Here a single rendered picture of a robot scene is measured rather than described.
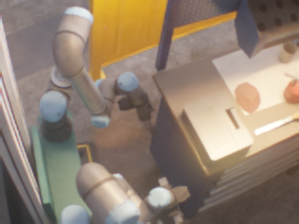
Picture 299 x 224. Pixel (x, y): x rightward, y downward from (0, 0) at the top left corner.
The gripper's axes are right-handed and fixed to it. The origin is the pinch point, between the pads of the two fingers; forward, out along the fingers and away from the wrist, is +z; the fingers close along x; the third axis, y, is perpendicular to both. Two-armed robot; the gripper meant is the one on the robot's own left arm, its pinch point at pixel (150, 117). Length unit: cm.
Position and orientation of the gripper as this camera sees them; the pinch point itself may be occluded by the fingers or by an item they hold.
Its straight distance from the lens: 215.1
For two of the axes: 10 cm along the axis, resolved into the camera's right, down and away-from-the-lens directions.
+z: 3.1, 5.1, 8.0
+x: -1.3, -8.1, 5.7
